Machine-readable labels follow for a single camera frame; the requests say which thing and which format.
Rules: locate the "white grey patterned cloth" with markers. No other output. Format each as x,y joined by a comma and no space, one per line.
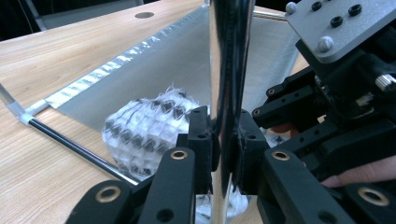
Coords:
140,130

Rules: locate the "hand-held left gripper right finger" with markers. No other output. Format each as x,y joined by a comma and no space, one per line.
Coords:
249,149

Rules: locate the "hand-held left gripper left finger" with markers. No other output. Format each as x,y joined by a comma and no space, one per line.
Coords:
199,140

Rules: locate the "silver two-tier shelf rack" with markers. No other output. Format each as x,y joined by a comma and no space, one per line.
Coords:
230,62

